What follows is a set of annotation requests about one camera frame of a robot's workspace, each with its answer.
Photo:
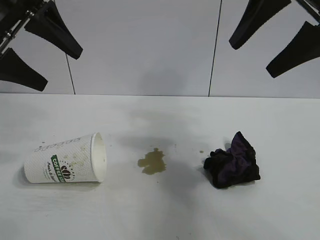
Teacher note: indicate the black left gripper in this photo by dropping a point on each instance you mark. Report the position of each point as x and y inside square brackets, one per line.
[10, 15]

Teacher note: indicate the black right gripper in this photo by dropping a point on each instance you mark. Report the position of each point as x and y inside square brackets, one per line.
[312, 10]

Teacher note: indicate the white paper coffee cup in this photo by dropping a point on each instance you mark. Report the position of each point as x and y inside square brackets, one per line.
[50, 160]

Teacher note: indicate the purple and black cloth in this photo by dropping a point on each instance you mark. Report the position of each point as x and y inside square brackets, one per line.
[232, 165]

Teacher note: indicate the brown coffee spill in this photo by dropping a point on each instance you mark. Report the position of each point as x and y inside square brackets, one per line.
[152, 161]

